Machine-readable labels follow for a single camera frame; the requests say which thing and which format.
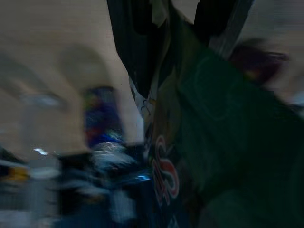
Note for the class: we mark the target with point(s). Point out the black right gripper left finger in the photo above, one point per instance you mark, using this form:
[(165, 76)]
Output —
[(133, 35)]

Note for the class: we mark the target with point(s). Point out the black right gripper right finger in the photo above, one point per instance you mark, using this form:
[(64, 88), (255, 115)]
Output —
[(213, 16)]

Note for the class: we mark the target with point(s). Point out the green snack packet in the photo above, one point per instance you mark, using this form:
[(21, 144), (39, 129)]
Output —
[(225, 118)]

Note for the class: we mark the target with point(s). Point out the blue printed packet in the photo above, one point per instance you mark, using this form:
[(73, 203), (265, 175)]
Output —
[(102, 118)]

